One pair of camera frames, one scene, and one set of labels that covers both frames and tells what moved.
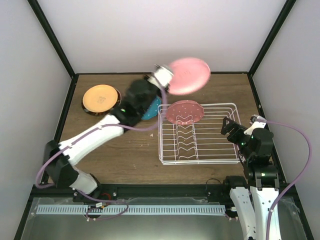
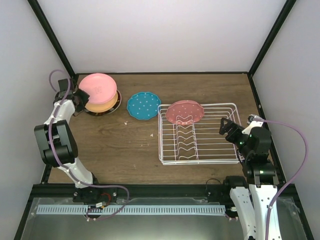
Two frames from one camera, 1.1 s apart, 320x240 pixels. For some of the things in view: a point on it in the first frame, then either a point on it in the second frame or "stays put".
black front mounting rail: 148,191 stays put
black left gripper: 165,89 -> 85,96
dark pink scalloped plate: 184,112 stays put
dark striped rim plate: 104,112 stays put
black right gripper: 238,129 stays put
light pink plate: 190,75 -> 100,87
